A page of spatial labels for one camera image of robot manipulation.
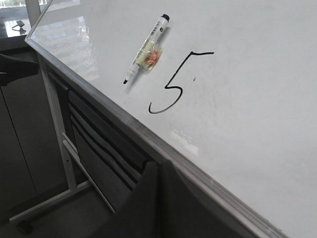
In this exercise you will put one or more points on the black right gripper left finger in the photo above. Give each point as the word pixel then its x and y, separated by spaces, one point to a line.
pixel 138 216

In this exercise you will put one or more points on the grey whiteboard stand frame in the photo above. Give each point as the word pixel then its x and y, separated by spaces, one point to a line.
pixel 69 155

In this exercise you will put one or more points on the white marker with taped magnet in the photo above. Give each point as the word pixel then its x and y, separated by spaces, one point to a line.
pixel 150 52

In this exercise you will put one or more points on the white whiteboard with frame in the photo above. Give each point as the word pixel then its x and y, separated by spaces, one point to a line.
pixel 234 92

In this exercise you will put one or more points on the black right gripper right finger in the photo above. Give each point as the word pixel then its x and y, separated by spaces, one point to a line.
pixel 182 215

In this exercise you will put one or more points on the black felt storage pockets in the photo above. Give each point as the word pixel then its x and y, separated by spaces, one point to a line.
pixel 113 161

